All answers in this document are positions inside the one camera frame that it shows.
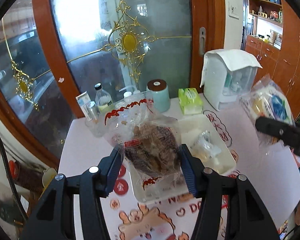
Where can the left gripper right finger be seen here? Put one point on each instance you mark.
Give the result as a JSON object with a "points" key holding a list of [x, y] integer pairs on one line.
{"points": [[247, 218]]}

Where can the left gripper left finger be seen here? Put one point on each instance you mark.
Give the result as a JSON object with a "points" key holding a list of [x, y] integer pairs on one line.
{"points": [[53, 217]]}

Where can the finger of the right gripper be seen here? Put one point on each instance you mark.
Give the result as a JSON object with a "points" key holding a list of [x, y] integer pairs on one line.
{"points": [[289, 134]]}

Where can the round blue white packet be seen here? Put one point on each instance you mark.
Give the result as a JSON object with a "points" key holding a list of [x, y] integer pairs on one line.
{"points": [[266, 99]]}

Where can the white snack packet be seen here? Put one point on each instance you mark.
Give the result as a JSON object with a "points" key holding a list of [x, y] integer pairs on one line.
{"points": [[203, 148]]}

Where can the dried nuts clear bag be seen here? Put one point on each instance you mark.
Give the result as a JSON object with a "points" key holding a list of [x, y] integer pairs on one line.
{"points": [[149, 140]]}

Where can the red container lid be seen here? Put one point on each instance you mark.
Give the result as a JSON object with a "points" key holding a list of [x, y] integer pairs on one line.
{"points": [[13, 166]]}

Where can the white plastic storage bin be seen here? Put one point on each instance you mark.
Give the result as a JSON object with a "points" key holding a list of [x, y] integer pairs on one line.
{"points": [[147, 190]]}

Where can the white countertop appliance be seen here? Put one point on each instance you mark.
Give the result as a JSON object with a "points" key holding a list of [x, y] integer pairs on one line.
{"points": [[223, 86]]}

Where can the wooden cabinet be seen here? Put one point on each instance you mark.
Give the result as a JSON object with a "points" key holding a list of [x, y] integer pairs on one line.
{"points": [[275, 41]]}

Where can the white cloth on appliance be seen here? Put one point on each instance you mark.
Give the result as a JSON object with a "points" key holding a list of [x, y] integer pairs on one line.
{"points": [[234, 59]]}

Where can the clear drinking glass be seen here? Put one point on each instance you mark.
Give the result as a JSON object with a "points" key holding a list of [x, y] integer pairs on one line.
{"points": [[95, 127]]}

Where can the green tissue pack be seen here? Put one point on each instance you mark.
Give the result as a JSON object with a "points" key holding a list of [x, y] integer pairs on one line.
{"points": [[189, 101]]}

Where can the small metal can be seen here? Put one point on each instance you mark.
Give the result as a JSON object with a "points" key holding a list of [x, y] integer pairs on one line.
{"points": [[92, 111]]}

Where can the glass bottle green label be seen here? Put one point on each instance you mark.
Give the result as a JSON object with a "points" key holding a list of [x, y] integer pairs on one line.
{"points": [[102, 98]]}

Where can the teal canister brown lid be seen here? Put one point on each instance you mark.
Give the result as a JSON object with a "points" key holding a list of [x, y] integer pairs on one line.
{"points": [[160, 93]]}

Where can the white squeeze bottle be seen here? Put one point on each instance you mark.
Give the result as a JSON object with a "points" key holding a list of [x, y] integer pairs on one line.
{"points": [[129, 90]]}

